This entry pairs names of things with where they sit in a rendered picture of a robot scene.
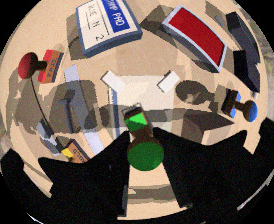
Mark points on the red ink pad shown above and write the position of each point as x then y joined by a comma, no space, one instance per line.
196,35

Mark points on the rubber stamp with dark red handle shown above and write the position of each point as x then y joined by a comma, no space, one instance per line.
30,63

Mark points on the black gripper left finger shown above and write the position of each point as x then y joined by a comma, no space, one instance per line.
106,174

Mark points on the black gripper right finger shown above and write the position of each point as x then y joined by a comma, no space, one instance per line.
188,164

